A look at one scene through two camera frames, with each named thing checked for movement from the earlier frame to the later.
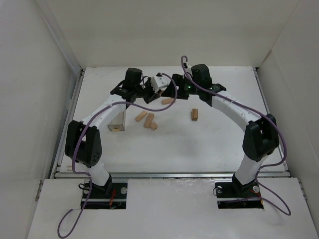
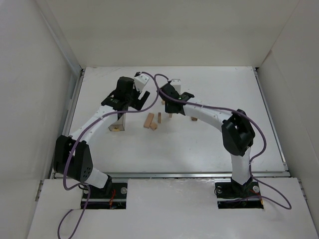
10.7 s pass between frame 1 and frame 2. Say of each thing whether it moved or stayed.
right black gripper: moved
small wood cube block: stayed
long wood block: stayed
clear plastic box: stayed
